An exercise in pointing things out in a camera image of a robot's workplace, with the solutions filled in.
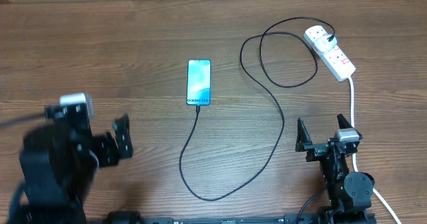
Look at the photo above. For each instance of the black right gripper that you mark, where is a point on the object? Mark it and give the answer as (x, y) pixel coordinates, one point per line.
(315, 150)

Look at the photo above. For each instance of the Galaxy S24+ smartphone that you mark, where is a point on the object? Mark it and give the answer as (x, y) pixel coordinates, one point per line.
(198, 82)

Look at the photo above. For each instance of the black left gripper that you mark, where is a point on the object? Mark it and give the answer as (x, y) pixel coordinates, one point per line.
(112, 152)

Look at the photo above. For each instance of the white power strip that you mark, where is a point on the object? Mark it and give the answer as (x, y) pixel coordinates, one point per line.
(335, 60)

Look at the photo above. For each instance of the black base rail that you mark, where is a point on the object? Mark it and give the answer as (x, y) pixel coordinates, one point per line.
(123, 217)

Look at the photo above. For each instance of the white charger plug adapter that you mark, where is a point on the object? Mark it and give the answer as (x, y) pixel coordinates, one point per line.
(325, 43)

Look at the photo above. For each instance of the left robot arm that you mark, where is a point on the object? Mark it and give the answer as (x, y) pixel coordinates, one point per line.
(59, 161)

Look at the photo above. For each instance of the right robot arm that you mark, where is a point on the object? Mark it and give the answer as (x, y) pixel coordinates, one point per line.
(349, 192)

